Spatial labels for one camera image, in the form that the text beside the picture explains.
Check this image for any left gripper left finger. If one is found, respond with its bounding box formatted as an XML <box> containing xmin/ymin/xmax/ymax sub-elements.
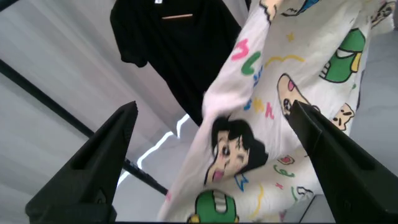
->
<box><xmin>25</xmin><ymin>100</ymin><xmax>139</xmax><ymax>223</ymax></box>

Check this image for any cream printed garment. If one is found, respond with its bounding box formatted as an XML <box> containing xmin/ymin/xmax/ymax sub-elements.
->
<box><xmin>157</xmin><ymin>0</ymin><xmax>397</xmax><ymax>223</ymax></box>

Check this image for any black garment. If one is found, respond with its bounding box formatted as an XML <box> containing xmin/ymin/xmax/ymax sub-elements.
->
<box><xmin>109</xmin><ymin>0</ymin><xmax>252</xmax><ymax>127</ymax></box>

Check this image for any black clothes rack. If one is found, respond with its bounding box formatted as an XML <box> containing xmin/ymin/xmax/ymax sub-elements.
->
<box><xmin>0</xmin><ymin>0</ymin><xmax>169</xmax><ymax>196</ymax></box>

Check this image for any white curtain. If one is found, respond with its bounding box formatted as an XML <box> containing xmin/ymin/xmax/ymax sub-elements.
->
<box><xmin>0</xmin><ymin>0</ymin><xmax>259</xmax><ymax>223</ymax></box>

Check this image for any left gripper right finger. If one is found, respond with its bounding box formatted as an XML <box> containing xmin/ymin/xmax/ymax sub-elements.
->
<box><xmin>288</xmin><ymin>99</ymin><xmax>398</xmax><ymax>224</ymax></box>

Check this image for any pink clothes hanger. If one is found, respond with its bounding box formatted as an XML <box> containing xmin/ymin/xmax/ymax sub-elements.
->
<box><xmin>160</xmin><ymin>13</ymin><xmax>194</xmax><ymax>21</ymax></box>

